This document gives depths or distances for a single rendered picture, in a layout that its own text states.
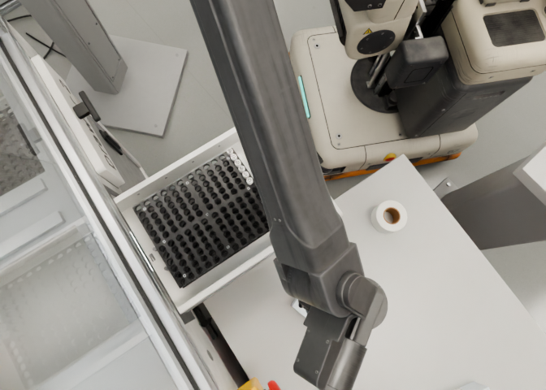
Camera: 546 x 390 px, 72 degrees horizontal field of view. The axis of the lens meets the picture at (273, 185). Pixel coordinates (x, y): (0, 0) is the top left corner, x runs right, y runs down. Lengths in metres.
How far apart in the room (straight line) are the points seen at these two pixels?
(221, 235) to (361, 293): 0.38
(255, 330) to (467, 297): 0.47
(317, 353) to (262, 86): 0.27
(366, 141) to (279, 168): 1.18
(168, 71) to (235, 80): 1.58
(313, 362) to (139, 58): 1.71
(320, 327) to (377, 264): 0.47
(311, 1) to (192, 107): 0.84
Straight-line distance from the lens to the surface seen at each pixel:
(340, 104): 1.52
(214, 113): 1.79
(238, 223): 0.71
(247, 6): 0.31
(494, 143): 2.05
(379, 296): 0.45
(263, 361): 0.85
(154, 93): 1.84
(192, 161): 0.77
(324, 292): 0.36
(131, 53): 1.98
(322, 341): 0.42
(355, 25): 1.05
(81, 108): 0.84
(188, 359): 0.63
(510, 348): 1.01
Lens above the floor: 1.60
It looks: 75 degrees down
